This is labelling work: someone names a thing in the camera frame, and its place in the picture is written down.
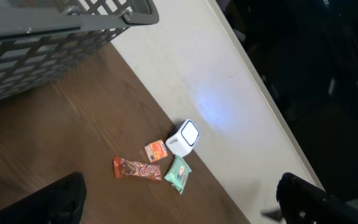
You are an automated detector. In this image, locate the light teal snack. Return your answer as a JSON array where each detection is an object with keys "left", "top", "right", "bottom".
[{"left": 164, "top": 155, "right": 192, "bottom": 194}]

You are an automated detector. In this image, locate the red Top chocolate bar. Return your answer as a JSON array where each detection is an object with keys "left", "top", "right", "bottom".
[{"left": 112, "top": 156, "right": 162, "bottom": 182}]

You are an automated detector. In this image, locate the white barcode scanner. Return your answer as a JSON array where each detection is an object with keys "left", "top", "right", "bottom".
[{"left": 165, "top": 119, "right": 200, "bottom": 157}]

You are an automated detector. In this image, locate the small orange snack packet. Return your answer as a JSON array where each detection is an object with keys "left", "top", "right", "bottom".
[{"left": 144, "top": 140, "right": 168, "bottom": 163}]

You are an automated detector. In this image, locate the grey plastic mesh basket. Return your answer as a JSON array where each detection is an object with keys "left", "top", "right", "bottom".
[{"left": 0, "top": 0, "right": 159, "bottom": 100}]

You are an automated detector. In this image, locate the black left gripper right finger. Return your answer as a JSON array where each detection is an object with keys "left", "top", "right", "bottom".
[{"left": 276, "top": 172, "right": 358, "bottom": 224}]

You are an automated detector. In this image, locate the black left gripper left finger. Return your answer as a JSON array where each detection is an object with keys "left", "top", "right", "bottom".
[{"left": 0, "top": 172, "right": 86, "bottom": 224}]

